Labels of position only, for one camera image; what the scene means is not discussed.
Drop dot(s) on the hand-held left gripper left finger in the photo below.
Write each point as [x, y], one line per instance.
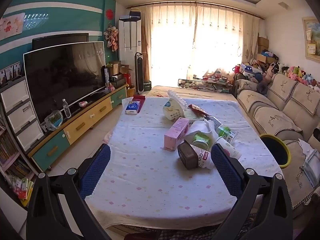
[96, 170]

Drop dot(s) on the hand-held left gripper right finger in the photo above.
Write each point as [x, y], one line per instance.
[225, 170]

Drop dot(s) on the white pink paper cup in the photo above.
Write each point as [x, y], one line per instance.
[230, 150]

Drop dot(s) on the green white bottle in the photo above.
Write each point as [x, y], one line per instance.
[226, 133]

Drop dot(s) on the green white cup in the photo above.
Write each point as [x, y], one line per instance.
[200, 140]

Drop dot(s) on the brown lidded white jar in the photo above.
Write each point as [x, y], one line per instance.
[187, 155]

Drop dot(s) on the white knitted cloth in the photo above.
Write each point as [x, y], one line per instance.
[202, 127]

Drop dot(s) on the yellow rimmed black bin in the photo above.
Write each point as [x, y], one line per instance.
[275, 152]

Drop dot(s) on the pink carton box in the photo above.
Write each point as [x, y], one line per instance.
[176, 132]

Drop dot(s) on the white green labelled packet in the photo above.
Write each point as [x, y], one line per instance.
[192, 115]

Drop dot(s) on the red snack wrapper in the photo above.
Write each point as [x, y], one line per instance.
[197, 109]

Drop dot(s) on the cream plastic bag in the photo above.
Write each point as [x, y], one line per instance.
[172, 112]

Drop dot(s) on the dotted white tablecloth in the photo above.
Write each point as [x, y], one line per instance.
[140, 155]

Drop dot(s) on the teal yellow television cabinet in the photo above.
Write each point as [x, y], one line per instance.
[82, 125]

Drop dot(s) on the clear plastic bag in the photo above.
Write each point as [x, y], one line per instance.
[53, 121]

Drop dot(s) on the clear water bottle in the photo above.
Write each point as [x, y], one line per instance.
[66, 110]

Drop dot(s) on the pink small dish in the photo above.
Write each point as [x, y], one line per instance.
[83, 103]

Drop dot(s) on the blue white tissue pack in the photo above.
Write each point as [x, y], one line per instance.
[132, 107]

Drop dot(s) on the pile of colourful books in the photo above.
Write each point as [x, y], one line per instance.
[23, 190]

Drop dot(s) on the beige sofa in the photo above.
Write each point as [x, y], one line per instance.
[275, 102]

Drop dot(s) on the red box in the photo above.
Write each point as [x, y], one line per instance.
[140, 98]

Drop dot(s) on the bookshelf with books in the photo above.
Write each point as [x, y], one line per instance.
[12, 160]

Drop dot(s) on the white papers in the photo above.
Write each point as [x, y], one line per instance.
[306, 146]

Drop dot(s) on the yellow basket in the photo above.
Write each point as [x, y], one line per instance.
[130, 92]

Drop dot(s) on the clear plastic folder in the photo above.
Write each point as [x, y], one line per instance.
[311, 167]

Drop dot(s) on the cluttered glass coffee table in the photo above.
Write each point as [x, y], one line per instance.
[207, 83]

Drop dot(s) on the grey round pillow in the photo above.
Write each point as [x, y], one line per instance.
[262, 88]

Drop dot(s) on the white drawer unit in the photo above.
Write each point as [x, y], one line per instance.
[20, 115]

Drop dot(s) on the red fire extinguisher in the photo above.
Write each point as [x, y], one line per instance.
[128, 80]

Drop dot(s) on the large curved television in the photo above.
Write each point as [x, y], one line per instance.
[62, 80]

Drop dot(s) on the green box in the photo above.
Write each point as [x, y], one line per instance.
[147, 85]

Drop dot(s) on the floral beige floor mat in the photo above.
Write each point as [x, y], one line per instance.
[160, 91]

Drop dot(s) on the star print bag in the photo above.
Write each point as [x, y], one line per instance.
[248, 71]

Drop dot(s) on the open cardboard boxes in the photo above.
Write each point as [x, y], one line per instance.
[117, 68]

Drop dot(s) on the black white tower fan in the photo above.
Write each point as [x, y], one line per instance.
[139, 72]

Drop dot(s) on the row of plush toys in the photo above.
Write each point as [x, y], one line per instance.
[297, 73]

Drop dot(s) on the small photo prints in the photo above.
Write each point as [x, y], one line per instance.
[11, 72]

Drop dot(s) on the stack of cardboard boxes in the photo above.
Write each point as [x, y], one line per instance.
[262, 45]

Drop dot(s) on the cream embroidered curtain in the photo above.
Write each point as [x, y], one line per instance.
[225, 37]

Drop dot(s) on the hanging flower decoration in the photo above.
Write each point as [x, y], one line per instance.
[111, 37]

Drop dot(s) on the white standing air conditioner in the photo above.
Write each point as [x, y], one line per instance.
[130, 37]

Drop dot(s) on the framed flower painting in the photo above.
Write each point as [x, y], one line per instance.
[311, 37]

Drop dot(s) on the dark box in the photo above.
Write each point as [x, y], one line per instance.
[134, 13]

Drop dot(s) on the wooden curtain rod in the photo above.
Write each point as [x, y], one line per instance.
[195, 3]

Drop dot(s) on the red round wall ornament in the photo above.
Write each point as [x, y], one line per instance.
[109, 13]

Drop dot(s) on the wall poster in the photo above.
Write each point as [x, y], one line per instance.
[11, 26]

